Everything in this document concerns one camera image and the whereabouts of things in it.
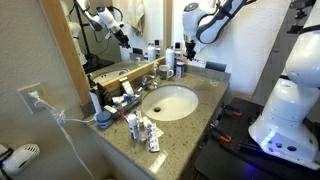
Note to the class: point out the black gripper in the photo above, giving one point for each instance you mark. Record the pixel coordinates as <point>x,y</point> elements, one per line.
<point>190,42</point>

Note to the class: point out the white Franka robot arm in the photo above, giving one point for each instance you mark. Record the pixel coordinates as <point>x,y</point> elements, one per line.
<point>293,116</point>

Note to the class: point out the white red-capped shaving cream can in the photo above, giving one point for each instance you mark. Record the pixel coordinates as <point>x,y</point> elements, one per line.
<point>180,70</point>

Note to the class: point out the tall white bottle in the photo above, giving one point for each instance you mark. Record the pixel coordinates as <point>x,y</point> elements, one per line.
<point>170,58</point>

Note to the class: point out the clear soap dispenser bottle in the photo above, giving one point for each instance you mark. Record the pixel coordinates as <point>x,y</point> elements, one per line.
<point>155,70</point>

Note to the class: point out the white oval sink basin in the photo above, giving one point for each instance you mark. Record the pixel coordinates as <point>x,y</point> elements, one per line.
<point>171,101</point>

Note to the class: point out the chrome faucet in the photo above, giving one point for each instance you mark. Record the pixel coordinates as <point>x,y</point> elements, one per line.
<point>146,81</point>

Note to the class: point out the chrome sink drain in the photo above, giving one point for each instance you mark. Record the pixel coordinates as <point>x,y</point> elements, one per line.
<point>157,109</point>

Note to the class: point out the orange black bar clamp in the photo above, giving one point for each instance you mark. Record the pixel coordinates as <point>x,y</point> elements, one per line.
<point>221,136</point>
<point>231,111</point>

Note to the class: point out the white toothpaste box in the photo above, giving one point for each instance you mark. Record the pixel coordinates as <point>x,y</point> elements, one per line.
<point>127,86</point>

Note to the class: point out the grey toiletry tray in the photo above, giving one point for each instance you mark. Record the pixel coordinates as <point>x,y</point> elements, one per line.
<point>128,106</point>

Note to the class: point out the blue-printed blister pack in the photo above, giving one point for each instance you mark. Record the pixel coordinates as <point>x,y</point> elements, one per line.
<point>157,130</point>

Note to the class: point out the white tube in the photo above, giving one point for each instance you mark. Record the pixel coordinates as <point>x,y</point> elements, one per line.
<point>119,99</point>

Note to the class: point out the small clear bottle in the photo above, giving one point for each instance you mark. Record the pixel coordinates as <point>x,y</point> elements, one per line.
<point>142,131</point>

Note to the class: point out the small bottle with white cap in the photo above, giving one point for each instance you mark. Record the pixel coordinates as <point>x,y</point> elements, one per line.
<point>133,126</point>

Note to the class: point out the small red tube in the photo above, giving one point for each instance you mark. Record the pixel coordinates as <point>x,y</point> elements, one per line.
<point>121,115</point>

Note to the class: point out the long blister pack strip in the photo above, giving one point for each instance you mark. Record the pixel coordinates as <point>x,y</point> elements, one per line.
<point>153,140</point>

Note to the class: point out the blue round jar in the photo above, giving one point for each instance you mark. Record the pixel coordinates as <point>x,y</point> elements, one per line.
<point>104,120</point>

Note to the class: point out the black robot table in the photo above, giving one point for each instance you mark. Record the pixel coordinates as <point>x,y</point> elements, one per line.
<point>226,160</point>

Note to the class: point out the white hair dryer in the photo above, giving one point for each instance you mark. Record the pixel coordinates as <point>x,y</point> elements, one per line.
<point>21,158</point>

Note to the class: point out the wood-framed wall mirror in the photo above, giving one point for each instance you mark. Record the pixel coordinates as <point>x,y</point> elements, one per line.
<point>61,50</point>

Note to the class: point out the white wall outlet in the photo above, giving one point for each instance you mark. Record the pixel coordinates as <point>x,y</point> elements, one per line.
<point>26,100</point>

